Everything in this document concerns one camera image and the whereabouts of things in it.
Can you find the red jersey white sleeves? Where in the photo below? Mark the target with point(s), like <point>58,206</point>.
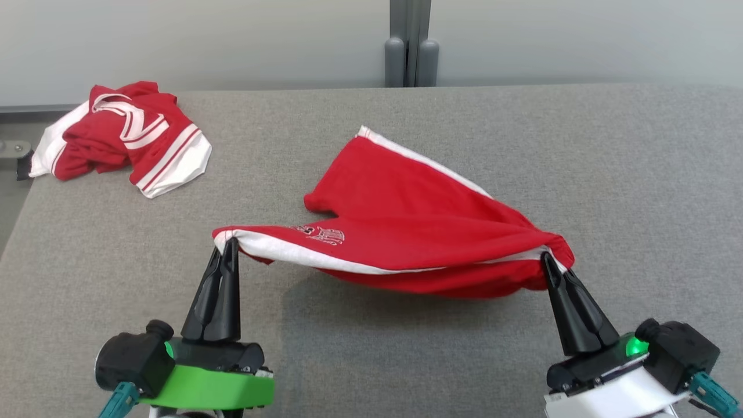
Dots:
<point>104,145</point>

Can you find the grey metal floor bracket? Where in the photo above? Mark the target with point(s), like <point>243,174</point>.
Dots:
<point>14,148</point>

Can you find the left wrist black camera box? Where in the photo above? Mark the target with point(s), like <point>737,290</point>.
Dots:
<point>130,360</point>

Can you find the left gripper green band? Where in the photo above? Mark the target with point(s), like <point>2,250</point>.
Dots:
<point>209,386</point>

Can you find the grey fabric sofa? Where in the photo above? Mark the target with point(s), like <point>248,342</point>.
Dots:
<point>377,360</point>

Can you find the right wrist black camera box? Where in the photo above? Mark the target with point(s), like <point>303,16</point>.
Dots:
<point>679,348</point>

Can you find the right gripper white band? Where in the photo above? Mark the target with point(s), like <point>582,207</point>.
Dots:
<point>609,395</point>

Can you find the red shorts white side stripe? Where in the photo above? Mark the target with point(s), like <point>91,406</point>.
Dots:
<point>406,220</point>

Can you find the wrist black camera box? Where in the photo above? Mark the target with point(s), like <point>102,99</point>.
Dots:
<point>679,348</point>
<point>130,360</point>

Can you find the grey partition post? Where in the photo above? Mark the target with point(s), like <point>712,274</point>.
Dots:
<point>411,35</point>

